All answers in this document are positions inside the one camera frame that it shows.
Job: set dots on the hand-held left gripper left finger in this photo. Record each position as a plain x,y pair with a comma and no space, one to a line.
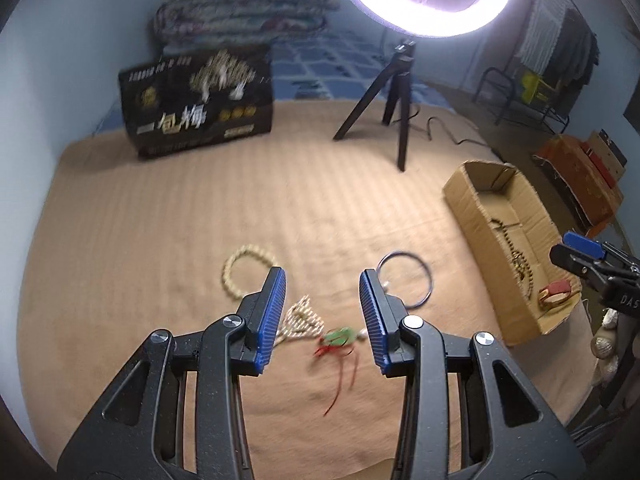
270,321

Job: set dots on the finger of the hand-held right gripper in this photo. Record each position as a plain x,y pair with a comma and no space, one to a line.
582,246

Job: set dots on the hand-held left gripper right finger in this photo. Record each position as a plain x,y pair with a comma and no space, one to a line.
374,321

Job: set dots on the silver bangle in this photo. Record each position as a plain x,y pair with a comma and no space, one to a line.
425,272

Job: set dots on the cardboard box with red edge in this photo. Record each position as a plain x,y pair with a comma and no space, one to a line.
607,152

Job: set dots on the tan ribbed blanket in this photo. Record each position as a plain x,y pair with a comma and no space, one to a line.
175,220

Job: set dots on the yellow bag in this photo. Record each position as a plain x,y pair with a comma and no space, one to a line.
536,87

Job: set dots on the black metal chair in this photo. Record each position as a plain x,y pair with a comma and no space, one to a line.
500,91

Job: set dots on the hanging dark clothes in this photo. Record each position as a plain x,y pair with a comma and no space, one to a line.
575,45

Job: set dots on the black printed box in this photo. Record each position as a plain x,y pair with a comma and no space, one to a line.
200,110

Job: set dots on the black tripod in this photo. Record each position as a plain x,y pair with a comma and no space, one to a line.
392,95

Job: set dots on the blue checkered bed sheet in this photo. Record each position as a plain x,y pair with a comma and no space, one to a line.
325,60

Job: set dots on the folded patterned quilt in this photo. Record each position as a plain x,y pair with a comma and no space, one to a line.
240,10

